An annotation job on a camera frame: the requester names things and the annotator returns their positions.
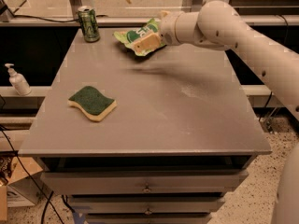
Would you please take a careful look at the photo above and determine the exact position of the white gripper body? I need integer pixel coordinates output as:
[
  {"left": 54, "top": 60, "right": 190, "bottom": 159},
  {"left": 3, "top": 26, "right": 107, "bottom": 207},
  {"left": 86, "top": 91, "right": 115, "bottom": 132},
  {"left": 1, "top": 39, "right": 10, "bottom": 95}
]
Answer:
[{"left": 159, "top": 11, "right": 183, "bottom": 46}]

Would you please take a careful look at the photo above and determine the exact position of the green rice chip bag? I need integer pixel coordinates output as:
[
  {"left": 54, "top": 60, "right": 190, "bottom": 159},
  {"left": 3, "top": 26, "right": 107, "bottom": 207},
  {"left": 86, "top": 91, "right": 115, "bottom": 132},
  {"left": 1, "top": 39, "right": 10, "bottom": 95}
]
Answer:
[{"left": 113, "top": 19, "right": 165, "bottom": 56}]

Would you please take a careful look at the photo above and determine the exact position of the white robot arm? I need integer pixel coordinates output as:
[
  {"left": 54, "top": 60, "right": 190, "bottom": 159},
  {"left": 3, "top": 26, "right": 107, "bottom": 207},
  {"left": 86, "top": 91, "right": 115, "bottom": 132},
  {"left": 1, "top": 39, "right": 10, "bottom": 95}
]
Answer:
[{"left": 137, "top": 0, "right": 299, "bottom": 224}]

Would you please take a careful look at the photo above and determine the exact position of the green soda can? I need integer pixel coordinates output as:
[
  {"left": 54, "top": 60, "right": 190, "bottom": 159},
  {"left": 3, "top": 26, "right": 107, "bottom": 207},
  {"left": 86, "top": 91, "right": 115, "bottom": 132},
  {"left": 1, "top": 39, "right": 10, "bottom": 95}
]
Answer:
[{"left": 78, "top": 6, "right": 100, "bottom": 42}]

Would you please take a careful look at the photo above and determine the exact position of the green and yellow sponge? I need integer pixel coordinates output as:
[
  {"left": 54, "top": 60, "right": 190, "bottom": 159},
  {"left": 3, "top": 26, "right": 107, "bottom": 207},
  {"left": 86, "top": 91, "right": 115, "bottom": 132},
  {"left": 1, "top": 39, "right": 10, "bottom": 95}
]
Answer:
[{"left": 68, "top": 86, "right": 117, "bottom": 122}]

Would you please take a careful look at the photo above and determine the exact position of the white pump bottle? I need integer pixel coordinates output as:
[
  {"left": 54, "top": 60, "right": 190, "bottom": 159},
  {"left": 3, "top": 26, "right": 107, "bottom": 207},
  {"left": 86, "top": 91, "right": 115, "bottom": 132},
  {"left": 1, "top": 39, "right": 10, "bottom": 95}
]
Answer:
[{"left": 5, "top": 63, "right": 31, "bottom": 96}]

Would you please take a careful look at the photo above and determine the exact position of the grey top drawer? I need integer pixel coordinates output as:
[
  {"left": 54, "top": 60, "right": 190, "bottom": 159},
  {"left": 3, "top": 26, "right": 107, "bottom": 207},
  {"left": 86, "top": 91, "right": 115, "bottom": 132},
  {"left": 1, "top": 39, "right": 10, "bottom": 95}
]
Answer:
[{"left": 41, "top": 170, "right": 249, "bottom": 195}]

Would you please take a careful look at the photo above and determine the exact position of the grey drawer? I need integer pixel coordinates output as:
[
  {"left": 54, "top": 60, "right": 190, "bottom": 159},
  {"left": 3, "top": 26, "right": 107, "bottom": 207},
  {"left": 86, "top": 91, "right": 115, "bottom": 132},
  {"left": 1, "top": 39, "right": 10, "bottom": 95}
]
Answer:
[
  {"left": 41, "top": 170, "right": 249, "bottom": 195},
  {"left": 86, "top": 214, "right": 211, "bottom": 224},
  {"left": 69, "top": 195, "right": 224, "bottom": 214}
]

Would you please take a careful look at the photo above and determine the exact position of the grey middle drawer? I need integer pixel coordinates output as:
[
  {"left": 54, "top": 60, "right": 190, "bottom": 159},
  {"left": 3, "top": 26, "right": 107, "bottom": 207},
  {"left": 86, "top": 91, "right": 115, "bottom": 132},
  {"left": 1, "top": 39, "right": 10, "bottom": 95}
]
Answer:
[{"left": 69, "top": 195, "right": 224, "bottom": 214}]

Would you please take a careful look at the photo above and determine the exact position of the grey bottom drawer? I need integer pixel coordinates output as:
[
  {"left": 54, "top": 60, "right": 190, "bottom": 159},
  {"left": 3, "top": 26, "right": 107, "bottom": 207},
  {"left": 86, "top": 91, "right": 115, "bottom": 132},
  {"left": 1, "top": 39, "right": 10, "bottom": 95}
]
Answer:
[{"left": 86, "top": 214, "right": 211, "bottom": 224}]

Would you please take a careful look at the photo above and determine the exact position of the cardboard box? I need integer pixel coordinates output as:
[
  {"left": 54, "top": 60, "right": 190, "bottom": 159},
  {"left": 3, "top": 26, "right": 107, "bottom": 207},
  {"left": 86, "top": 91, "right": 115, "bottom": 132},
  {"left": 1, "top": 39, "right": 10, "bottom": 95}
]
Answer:
[{"left": 0, "top": 157, "right": 43, "bottom": 221}]

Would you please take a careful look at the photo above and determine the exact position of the black cable on shelf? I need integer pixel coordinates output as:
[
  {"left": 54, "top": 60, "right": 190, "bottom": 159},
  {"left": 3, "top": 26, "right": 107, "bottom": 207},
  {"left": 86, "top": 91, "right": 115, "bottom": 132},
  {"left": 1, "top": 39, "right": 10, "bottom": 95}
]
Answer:
[{"left": 12, "top": 14, "right": 108, "bottom": 24}]

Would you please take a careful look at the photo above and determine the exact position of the black floor cable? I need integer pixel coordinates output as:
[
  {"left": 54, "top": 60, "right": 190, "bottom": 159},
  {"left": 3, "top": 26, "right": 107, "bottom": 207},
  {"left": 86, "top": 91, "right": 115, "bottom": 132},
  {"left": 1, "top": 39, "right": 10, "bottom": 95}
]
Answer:
[{"left": 0, "top": 126, "right": 64, "bottom": 224}]

